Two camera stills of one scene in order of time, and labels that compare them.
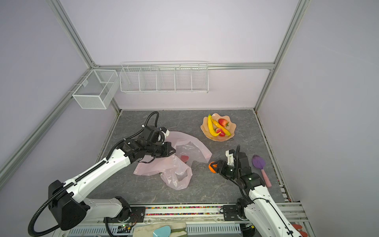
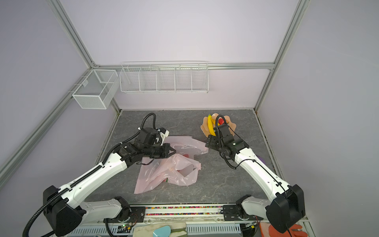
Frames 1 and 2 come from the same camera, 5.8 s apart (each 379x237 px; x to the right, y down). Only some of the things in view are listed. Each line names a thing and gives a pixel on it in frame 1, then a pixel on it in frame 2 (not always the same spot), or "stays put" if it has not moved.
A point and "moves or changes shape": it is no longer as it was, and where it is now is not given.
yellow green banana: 212,131 stays put
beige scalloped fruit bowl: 205,129 stays put
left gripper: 167,145 stays put
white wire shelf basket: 165,77 stays put
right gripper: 223,164 -> 210,141
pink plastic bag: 174,168 moves or changes shape
